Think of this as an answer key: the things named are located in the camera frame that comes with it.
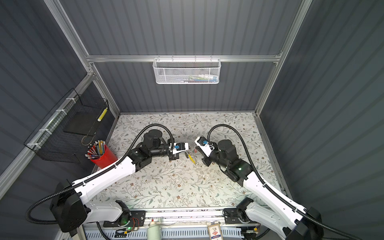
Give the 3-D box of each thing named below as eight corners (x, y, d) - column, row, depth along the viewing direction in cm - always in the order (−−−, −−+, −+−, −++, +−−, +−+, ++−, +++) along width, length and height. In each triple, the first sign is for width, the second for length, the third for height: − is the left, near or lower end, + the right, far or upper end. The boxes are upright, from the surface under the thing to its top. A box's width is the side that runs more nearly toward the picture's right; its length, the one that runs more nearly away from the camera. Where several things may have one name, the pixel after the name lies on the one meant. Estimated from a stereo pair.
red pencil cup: (99, 171, 92) (83, 159, 79) (103, 155, 99) (90, 141, 86) (114, 169, 93) (102, 156, 80) (118, 153, 100) (106, 139, 87)
